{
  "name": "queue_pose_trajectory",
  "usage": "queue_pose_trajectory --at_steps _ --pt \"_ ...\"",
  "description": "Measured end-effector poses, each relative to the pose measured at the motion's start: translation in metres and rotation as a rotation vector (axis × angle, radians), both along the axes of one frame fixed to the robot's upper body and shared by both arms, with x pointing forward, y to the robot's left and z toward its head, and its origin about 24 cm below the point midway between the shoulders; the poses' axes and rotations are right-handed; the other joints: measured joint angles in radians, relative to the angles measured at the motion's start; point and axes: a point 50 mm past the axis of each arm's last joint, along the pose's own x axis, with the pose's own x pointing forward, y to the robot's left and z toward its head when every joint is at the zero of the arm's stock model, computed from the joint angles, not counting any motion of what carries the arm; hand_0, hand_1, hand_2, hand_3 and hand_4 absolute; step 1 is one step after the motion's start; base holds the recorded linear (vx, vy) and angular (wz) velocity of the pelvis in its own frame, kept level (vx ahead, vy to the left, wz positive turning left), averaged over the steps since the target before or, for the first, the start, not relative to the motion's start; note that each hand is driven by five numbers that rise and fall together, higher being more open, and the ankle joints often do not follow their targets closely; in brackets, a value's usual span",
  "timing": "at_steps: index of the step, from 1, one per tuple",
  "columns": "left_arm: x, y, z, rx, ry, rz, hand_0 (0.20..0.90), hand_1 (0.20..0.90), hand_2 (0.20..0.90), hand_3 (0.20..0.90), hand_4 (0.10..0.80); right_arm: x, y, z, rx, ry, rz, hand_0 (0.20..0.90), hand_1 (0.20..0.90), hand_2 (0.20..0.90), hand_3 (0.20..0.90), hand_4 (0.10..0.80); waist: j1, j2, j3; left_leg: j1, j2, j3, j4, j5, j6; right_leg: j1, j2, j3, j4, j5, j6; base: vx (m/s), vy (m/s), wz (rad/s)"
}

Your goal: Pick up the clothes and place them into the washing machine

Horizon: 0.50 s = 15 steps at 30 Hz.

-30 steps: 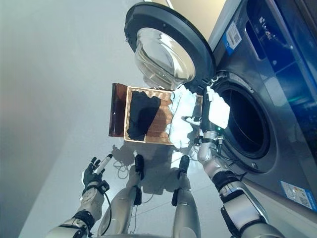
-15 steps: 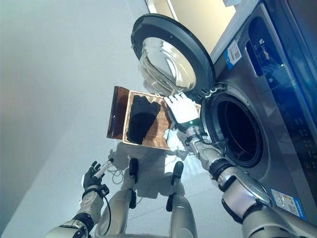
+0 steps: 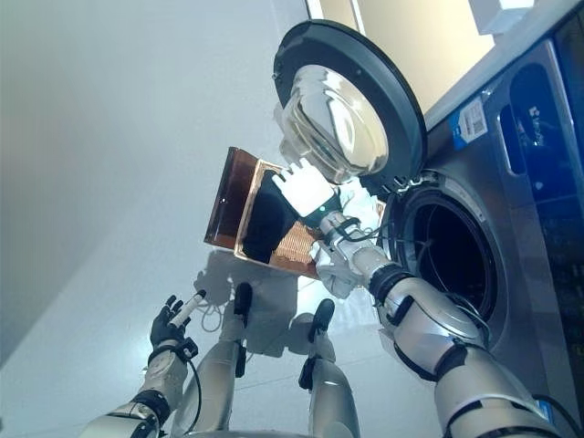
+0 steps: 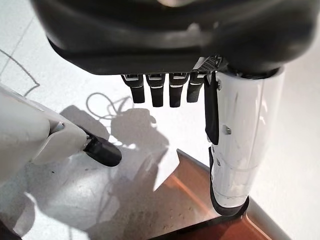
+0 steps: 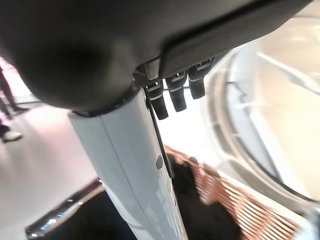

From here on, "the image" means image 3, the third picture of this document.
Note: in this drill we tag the white garment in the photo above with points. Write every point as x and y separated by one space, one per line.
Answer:
335 274

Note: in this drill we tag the grey front-load washing machine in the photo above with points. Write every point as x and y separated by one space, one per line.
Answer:
515 251

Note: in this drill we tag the rectangular wicker laundry basket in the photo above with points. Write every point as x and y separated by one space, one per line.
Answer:
292 251

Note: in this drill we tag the robot right leg silver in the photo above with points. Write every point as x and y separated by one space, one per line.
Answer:
330 388

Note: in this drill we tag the robot torso silver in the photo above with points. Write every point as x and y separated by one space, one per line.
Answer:
251 434

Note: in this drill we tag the robot left leg silver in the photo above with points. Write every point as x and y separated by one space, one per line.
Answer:
214 365

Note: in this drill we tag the round washing machine door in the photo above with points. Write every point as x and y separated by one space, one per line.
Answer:
347 100

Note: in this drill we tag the robot right arm silver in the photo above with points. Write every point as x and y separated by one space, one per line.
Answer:
424 319

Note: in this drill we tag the robot left arm silver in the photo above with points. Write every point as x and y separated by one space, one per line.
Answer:
164 378

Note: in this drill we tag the black garment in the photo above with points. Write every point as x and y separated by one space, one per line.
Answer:
267 219

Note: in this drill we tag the robot leg silver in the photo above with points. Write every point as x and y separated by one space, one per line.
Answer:
214 365
330 388

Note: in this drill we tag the brown acrylic stand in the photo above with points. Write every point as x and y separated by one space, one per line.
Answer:
230 205

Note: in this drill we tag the robot right hand white back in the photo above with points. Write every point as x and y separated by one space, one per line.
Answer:
305 191

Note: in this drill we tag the robot left hand black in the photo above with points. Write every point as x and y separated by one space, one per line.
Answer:
166 330

